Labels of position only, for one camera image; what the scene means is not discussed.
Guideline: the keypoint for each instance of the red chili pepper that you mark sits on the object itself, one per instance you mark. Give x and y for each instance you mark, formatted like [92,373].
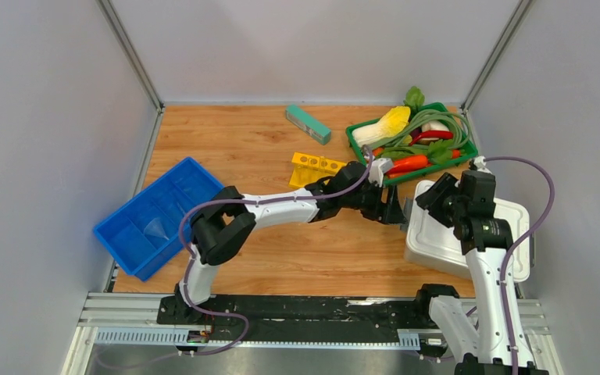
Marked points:
[430,136]

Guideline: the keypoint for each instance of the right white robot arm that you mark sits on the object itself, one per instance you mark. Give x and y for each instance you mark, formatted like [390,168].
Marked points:
[497,344]

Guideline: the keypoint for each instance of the white tray lid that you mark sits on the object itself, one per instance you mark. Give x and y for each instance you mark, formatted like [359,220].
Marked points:
[452,249]

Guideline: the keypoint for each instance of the beige plastic tub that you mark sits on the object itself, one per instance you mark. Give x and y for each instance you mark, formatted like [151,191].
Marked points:
[407,212]

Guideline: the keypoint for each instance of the green long beans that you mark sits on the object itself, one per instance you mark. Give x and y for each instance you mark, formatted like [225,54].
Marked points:
[457,124]

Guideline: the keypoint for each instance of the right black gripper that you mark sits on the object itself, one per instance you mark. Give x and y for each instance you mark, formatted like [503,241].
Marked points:
[430,198]

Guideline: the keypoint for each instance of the clear glass funnel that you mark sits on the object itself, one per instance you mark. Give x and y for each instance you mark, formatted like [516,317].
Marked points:
[155,229]

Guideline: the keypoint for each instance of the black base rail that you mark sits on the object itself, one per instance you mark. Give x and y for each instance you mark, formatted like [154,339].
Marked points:
[312,319]

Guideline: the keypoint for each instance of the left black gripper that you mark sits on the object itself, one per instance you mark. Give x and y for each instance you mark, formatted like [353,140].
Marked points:
[391,210]

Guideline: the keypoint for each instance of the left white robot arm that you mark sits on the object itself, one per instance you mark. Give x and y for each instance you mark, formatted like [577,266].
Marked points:
[215,231]

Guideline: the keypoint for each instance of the orange carrot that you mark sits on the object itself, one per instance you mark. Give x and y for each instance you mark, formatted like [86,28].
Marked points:
[407,161]

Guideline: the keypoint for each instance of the blue plastic bin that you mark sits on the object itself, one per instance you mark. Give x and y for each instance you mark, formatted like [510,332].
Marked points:
[170,197]

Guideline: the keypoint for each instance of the napa cabbage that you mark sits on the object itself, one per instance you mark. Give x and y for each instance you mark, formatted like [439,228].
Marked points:
[389,125]

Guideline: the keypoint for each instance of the green leafy vegetable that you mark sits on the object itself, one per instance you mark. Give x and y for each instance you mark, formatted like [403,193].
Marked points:
[414,99]

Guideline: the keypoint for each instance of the teal rectangular box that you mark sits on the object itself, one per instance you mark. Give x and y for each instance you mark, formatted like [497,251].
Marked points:
[308,124]

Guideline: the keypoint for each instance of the yellow test tube rack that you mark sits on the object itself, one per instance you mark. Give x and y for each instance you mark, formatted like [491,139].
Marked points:
[310,168]

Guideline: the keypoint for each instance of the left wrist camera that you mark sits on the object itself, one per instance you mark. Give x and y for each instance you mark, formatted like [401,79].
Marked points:
[377,167]

